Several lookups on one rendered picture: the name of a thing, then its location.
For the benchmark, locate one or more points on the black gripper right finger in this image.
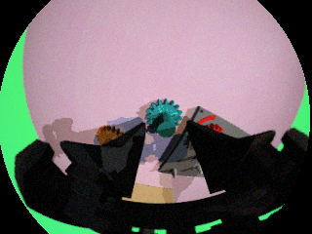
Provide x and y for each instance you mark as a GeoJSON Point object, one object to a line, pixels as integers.
{"type": "Point", "coordinates": [221, 155]}

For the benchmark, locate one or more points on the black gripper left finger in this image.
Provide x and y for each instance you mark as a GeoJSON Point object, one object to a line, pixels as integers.
{"type": "Point", "coordinates": [118, 159]}

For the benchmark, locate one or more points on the orange gear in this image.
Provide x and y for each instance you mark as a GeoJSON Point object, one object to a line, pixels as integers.
{"type": "Point", "coordinates": [106, 133]}

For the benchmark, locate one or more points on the red gear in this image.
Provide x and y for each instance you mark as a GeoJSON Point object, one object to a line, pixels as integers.
{"type": "Point", "coordinates": [216, 127]}

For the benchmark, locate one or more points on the teal gear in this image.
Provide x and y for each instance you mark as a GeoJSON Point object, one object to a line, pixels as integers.
{"type": "Point", "coordinates": [164, 117]}

